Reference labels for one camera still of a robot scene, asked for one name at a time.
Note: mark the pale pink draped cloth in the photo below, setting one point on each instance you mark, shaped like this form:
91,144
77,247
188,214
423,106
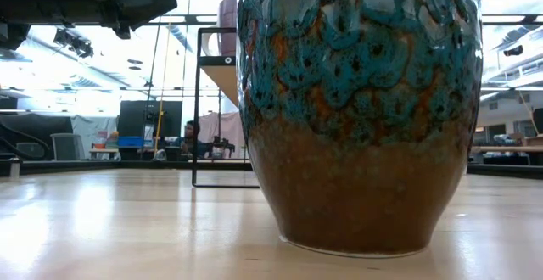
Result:
225,127

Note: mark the black monitor screen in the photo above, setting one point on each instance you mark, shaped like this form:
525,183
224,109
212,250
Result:
131,119

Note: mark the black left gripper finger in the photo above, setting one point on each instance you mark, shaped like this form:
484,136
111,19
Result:
148,2

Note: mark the teal and brown glazed vase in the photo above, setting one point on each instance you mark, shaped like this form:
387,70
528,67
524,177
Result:
360,152

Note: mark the black metal shelf rack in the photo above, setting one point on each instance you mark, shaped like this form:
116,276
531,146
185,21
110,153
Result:
195,102

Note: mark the black ceiling-mounted fixture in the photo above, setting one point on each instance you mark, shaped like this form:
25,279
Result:
73,42

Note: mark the wooden rack shelf board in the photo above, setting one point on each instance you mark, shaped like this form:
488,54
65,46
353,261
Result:
227,80

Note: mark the person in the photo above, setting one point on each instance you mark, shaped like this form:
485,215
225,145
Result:
188,140

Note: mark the black hanging ceiling object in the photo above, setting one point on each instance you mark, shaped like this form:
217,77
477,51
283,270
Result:
513,51

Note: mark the blue box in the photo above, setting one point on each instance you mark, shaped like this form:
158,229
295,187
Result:
130,141

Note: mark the black draped cover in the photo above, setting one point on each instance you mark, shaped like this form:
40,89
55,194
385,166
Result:
55,125

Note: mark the small metal bracket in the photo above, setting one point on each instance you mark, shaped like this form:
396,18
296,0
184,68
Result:
15,169

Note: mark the wooden background table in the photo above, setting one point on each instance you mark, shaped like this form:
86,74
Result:
505,149

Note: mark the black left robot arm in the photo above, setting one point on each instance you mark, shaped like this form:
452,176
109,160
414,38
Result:
12,0

